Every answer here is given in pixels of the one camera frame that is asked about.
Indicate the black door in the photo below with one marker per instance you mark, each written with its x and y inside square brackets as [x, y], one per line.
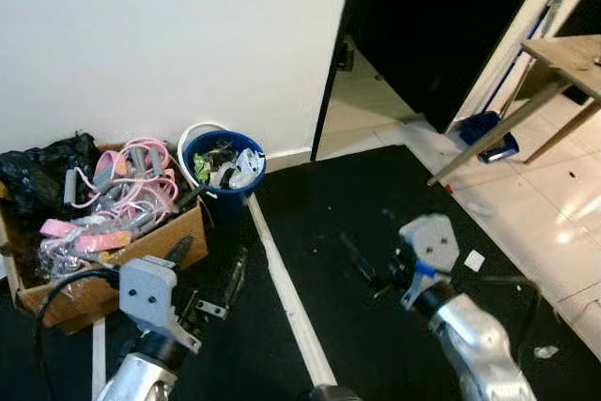
[441, 25]

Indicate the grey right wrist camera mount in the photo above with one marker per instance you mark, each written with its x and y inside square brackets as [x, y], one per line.
[430, 243]

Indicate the crumpled white paper scrap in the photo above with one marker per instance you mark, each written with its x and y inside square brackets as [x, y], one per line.
[546, 352]

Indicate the blue dustpan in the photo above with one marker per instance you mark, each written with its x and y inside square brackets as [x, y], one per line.
[484, 131]

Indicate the flat white paper scrap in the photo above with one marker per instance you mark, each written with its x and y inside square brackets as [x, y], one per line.
[475, 261]

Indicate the wooden table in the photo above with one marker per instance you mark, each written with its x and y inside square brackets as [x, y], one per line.
[573, 58]

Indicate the black rubbish bag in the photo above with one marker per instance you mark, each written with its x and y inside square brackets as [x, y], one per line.
[38, 176]

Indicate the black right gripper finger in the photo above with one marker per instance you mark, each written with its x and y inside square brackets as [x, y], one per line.
[359, 255]

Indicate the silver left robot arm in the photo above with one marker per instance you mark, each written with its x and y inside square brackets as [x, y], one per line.
[141, 377]

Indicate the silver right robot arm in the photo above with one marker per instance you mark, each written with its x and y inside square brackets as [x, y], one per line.
[479, 345]

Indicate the white floor tape strip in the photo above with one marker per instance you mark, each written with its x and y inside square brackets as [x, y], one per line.
[286, 288]

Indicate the white bucket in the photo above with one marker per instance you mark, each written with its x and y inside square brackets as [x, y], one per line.
[186, 143]

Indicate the blue rubbish bin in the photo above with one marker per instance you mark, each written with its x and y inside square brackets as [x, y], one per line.
[233, 196]

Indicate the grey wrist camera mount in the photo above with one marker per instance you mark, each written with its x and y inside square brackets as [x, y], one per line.
[430, 243]
[146, 293]

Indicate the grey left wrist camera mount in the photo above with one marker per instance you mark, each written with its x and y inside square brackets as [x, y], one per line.
[146, 293]

